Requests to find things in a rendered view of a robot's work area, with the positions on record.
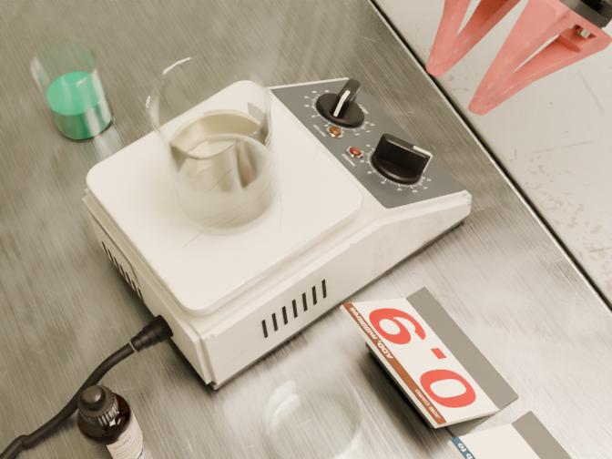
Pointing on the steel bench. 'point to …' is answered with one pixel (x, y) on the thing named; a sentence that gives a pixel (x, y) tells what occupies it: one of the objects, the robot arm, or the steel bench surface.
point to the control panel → (377, 127)
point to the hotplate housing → (281, 279)
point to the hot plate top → (103, 175)
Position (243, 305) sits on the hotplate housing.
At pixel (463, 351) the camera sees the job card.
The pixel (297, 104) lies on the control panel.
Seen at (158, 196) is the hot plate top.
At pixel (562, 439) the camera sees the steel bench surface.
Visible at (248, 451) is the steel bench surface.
